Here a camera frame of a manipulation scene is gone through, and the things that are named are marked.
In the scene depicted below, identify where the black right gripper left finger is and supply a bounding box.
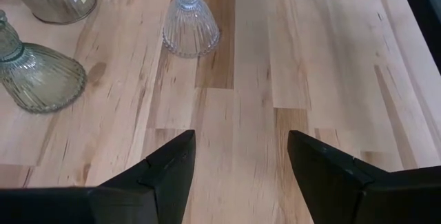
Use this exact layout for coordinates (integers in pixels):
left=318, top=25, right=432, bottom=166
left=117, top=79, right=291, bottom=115
left=0, top=129, right=196, bottom=224

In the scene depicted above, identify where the clear glass candlestick holder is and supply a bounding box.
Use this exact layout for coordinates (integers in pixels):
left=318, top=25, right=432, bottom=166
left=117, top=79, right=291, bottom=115
left=161, top=0, right=221, bottom=59

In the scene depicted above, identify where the green glass candlestick holder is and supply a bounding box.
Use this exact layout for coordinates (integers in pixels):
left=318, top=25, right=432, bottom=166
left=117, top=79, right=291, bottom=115
left=0, top=9, right=87, bottom=114

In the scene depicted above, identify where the black perforated metal shelf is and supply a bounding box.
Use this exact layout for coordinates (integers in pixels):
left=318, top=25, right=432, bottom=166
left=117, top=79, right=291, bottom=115
left=396, top=0, right=441, bottom=75

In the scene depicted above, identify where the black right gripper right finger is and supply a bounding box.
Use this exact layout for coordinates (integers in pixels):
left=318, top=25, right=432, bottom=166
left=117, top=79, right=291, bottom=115
left=287, top=130, right=441, bottom=224

